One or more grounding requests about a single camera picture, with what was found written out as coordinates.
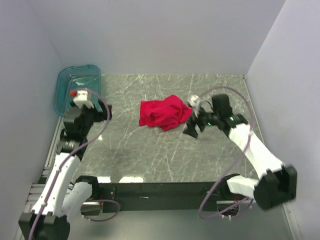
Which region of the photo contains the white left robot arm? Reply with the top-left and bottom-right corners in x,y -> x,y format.
18,100 -> 112,240

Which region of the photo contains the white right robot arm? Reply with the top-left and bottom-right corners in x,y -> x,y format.
183,94 -> 298,210

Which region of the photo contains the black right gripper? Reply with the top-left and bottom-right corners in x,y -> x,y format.
182,102 -> 220,138

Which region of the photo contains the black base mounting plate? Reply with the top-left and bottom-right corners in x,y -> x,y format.
69,181 -> 241,216

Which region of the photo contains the teal transparent plastic bin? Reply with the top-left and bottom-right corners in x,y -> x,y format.
53,64 -> 102,117

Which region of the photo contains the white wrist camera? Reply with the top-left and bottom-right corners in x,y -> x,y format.
69,90 -> 94,109
187,95 -> 203,110

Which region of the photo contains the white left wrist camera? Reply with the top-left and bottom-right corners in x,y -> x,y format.
69,90 -> 94,109

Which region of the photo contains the red t-shirt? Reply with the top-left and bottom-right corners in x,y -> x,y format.
138,95 -> 193,131

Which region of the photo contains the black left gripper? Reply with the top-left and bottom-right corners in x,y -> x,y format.
78,99 -> 112,136

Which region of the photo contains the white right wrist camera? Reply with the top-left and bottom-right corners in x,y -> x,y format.
187,95 -> 203,110

